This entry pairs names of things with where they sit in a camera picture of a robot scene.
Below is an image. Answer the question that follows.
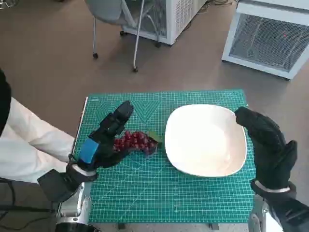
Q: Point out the black floor cable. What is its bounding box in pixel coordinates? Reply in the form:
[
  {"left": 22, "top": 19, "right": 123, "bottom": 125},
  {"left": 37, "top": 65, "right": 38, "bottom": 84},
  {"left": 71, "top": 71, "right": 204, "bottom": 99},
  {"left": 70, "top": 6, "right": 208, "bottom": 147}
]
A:
[
  {"left": 0, "top": 204, "right": 56, "bottom": 214},
  {"left": 0, "top": 176, "right": 15, "bottom": 206}
]

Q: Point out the grey office chair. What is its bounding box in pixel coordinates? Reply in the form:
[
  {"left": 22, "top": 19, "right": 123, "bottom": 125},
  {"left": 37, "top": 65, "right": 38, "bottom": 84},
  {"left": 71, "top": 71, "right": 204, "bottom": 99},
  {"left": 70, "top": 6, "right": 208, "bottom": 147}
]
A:
[{"left": 84, "top": 0, "right": 162, "bottom": 73}]

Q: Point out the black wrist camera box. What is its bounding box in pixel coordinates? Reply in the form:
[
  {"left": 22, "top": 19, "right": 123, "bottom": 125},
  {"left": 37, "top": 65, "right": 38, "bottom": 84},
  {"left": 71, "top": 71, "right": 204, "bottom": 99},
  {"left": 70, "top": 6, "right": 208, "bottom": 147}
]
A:
[
  {"left": 37, "top": 168, "right": 82, "bottom": 203},
  {"left": 265, "top": 198, "right": 309, "bottom": 232}
]

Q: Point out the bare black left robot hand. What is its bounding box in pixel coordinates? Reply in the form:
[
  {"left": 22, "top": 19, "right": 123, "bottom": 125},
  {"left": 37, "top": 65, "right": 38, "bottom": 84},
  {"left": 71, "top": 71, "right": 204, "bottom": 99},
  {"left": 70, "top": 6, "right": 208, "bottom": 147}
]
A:
[{"left": 76, "top": 101, "right": 136, "bottom": 172}]

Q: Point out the green cutting mat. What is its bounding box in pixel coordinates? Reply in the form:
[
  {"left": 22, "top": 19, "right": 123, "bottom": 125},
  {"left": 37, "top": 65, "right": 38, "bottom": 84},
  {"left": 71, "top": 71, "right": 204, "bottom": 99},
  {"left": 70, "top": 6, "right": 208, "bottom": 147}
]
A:
[{"left": 72, "top": 89, "right": 257, "bottom": 224}]

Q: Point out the red toy grape bunch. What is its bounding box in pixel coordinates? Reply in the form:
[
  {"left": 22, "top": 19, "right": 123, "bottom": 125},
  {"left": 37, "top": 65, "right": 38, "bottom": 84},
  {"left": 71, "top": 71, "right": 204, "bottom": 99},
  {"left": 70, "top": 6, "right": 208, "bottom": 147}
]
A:
[{"left": 112, "top": 130, "right": 163, "bottom": 158}]

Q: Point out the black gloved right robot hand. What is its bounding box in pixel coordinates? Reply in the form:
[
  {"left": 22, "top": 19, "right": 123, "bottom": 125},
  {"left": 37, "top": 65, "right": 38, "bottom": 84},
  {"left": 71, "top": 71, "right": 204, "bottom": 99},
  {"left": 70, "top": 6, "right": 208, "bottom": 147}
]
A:
[{"left": 234, "top": 105, "right": 298, "bottom": 192}]

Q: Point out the white mesh cabinet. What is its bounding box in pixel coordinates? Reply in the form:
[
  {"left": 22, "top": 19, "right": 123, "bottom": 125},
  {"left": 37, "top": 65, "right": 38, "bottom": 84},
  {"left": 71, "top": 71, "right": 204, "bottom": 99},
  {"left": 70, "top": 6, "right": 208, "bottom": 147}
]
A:
[
  {"left": 120, "top": 0, "right": 209, "bottom": 46},
  {"left": 221, "top": 0, "right": 309, "bottom": 82}
]

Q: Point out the person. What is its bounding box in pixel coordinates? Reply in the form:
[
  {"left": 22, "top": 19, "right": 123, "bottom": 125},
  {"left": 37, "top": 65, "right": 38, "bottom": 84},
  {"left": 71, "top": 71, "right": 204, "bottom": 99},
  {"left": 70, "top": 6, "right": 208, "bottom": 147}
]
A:
[{"left": 0, "top": 69, "right": 78, "bottom": 185}]

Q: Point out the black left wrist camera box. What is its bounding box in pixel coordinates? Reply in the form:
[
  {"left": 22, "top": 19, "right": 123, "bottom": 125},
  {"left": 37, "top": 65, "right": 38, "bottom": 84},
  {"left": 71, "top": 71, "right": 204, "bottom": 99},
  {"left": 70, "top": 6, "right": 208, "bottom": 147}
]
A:
[{"left": 37, "top": 168, "right": 82, "bottom": 203}]

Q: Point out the white square plate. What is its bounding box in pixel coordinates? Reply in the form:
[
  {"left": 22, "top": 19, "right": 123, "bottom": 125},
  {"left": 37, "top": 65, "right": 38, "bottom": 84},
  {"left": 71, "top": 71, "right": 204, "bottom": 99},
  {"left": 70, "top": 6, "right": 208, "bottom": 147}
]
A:
[{"left": 164, "top": 104, "right": 247, "bottom": 178}]

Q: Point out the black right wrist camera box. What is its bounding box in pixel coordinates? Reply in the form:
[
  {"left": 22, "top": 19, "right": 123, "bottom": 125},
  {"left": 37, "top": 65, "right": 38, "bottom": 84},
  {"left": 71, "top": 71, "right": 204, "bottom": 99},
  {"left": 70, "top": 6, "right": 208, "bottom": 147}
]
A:
[{"left": 265, "top": 198, "right": 309, "bottom": 232}]

